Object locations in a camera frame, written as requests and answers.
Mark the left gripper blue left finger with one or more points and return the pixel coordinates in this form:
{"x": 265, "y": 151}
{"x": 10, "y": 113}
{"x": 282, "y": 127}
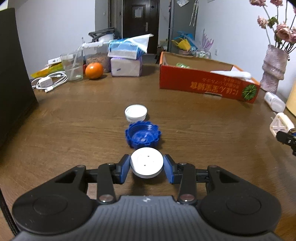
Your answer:
{"x": 114, "y": 173}

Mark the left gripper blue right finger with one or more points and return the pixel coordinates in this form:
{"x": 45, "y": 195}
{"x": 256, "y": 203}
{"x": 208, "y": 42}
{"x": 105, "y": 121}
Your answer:
{"x": 174, "y": 171}

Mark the cream cube charger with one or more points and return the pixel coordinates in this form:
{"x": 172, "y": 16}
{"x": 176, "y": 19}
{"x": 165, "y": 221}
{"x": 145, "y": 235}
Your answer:
{"x": 281, "y": 122}

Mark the white round disc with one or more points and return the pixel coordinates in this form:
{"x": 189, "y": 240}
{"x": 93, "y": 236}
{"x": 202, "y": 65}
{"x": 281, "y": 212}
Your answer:
{"x": 146, "y": 162}

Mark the blue gear-shaped lid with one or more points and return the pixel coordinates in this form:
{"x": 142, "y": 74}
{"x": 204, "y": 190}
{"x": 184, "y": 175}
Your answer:
{"x": 142, "y": 134}

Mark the red white lint brush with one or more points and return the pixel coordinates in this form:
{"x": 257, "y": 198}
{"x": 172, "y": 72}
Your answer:
{"x": 235, "y": 74}

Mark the green spray bottle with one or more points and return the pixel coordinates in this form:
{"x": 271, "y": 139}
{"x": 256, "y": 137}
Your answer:
{"x": 181, "y": 65}

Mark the yellow thermos jug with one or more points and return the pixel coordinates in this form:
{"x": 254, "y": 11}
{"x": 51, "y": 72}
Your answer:
{"x": 291, "y": 101}

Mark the white cotton swab box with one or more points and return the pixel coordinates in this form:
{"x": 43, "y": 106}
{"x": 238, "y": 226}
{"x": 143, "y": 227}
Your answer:
{"x": 274, "y": 102}

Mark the white bottle cap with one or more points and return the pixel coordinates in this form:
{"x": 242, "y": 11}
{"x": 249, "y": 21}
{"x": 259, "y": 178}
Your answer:
{"x": 135, "y": 113}

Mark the pink ceramic vase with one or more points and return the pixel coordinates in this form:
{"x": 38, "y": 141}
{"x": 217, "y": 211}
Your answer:
{"x": 274, "y": 67}

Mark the red cardboard box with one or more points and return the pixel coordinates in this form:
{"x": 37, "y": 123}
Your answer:
{"x": 199, "y": 79}

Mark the dried pink roses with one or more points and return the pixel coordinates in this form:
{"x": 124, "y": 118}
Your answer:
{"x": 283, "y": 33}

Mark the purple white tissue pack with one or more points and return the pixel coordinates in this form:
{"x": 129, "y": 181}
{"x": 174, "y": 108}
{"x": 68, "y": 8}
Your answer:
{"x": 121, "y": 67}

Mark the orange fruit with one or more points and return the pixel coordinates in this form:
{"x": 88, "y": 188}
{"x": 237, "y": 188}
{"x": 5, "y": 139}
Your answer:
{"x": 94, "y": 70}

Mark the glass cup with straw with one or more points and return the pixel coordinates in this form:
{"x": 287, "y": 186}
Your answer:
{"x": 72, "y": 63}

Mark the clear plastic food container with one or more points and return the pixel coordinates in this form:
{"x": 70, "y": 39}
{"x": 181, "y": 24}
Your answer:
{"x": 97, "y": 52}

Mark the blue tissue pack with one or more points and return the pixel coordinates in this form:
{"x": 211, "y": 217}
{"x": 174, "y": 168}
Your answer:
{"x": 129, "y": 48}

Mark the yellow blue bags pile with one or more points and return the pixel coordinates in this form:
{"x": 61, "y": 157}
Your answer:
{"x": 184, "y": 41}

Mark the black device on container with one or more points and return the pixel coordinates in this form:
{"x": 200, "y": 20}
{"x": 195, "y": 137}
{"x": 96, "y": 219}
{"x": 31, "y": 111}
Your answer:
{"x": 104, "y": 35}

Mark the dark entrance door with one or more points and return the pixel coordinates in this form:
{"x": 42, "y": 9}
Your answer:
{"x": 141, "y": 17}

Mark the grey refrigerator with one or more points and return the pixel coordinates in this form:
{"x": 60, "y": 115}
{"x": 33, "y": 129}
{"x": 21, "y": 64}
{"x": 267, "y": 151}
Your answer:
{"x": 179, "y": 21}

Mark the white umbrella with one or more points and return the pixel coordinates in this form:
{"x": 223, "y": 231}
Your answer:
{"x": 194, "y": 13}

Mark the white charger with cable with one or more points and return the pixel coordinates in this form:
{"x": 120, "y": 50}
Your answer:
{"x": 49, "y": 82}

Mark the wire rack with bottles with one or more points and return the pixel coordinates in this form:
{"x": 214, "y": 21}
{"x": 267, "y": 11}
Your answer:
{"x": 202, "y": 54}

